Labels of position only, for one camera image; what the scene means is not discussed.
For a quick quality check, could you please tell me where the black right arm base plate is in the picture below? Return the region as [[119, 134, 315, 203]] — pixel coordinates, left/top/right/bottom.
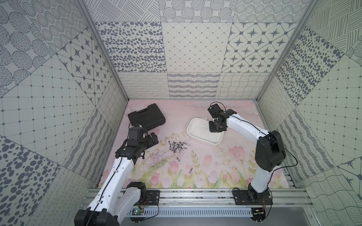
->
[[232, 188, 273, 206]]

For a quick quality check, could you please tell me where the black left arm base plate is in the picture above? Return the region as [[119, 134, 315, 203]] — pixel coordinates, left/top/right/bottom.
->
[[136, 190, 160, 206]]

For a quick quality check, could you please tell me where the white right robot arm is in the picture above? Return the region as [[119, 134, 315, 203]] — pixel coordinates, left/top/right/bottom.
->
[[208, 102, 286, 200]]

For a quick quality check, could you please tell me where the white slotted cable duct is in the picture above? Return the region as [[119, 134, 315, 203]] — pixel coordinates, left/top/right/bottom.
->
[[126, 207, 253, 218]]

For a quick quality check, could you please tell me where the silver bit pile centre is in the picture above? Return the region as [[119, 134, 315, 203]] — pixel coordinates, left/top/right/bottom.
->
[[176, 143, 183, 150]]

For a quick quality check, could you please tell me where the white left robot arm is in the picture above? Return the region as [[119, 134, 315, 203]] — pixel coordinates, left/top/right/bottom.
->
[[74, 126, 159, 226]]

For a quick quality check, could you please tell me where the aluminium mounting rail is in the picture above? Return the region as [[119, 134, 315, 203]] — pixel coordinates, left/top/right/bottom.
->
[[158, 188, 312, 208]]

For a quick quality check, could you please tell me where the black plastic tool case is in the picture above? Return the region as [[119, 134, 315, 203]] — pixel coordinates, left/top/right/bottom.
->
[[128, 104, 166, 131]]

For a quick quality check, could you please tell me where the white plastic storage box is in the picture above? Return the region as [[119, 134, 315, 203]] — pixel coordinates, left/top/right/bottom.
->
[[187, 118, 223, 146]]

